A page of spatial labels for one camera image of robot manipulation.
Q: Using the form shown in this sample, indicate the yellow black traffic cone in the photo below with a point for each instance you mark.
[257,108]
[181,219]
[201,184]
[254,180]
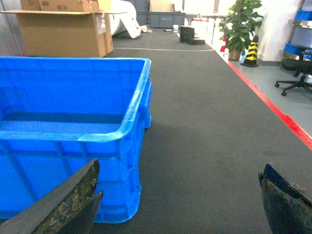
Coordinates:
[251,56]

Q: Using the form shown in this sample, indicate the blue plastic crate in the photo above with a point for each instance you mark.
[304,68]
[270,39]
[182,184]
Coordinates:
[57,114]

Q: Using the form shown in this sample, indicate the grey storage crate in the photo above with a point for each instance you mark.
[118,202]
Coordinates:
[160,19]

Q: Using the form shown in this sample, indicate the black office chair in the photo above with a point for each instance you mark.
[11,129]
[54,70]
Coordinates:
[300,66]

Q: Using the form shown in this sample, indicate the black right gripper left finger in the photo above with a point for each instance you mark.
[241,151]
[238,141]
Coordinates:
[70,208]

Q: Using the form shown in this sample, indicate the green potted plant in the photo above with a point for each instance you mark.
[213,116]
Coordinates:
[239,26]

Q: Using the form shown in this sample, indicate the metal shelf with blue bins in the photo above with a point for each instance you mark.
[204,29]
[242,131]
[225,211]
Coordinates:
[299,44]

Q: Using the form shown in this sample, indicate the white bubble wrap roll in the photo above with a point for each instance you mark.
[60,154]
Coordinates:
[124,18]

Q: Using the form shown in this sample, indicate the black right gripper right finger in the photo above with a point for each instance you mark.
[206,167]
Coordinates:
[287,209]

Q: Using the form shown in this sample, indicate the large brown cardboard box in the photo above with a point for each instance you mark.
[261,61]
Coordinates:
[65,34]

